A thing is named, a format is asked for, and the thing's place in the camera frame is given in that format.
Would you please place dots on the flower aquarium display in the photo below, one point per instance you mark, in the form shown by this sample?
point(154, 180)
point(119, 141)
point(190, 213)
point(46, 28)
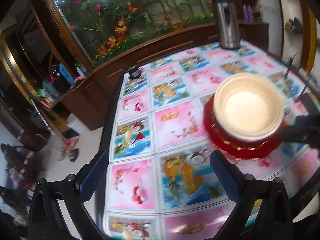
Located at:
point(106, 28)

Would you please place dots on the small black device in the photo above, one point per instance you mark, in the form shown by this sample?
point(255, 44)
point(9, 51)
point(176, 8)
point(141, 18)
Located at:
point(134, 72)

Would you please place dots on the red glass plate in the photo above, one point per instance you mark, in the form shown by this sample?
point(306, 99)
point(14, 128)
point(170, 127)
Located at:
point(237, 148)

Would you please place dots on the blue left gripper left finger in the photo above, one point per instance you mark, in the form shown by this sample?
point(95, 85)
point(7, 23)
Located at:
point(90, 175)

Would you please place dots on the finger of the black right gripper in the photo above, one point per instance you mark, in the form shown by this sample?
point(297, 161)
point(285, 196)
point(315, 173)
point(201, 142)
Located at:
point(304, 131)

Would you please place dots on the beige bowl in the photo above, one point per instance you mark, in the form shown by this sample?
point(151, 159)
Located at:
point(248, 107)

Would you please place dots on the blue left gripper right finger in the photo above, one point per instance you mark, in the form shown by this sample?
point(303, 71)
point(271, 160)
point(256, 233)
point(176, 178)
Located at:
point(230, 177)

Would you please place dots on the stainless steel thermos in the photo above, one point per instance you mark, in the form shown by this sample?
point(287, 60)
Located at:
point(227, 23)

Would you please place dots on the wooden cabinet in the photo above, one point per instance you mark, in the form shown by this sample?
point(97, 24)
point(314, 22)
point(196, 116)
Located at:
point(91, 98)

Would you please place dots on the colourful fruit tablecloth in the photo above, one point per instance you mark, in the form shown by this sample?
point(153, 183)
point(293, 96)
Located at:
point(159, 183)

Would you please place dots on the black eyeglasses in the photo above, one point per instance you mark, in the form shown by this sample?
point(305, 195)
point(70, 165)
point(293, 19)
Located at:
point(296, 84)

